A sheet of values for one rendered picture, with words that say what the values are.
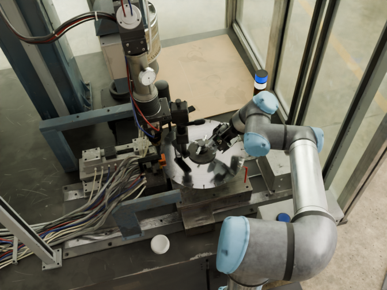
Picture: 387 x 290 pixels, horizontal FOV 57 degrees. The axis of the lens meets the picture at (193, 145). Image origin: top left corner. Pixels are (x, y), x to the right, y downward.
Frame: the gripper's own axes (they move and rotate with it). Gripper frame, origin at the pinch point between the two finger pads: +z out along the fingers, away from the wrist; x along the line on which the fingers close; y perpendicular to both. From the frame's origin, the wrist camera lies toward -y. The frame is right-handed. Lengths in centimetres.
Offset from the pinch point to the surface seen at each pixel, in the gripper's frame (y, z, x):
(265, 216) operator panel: 9.6, -4.9, 30.2
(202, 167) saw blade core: 7.5, 4.3, 3.1
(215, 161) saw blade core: 2.8, 2.0, 5.1
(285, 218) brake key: 7.5, -9.3, 35.0
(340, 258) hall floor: -50, 45, 102
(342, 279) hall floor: -40, 45, 108
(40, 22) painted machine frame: 10, 11, -79
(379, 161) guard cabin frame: -6, -42, 36
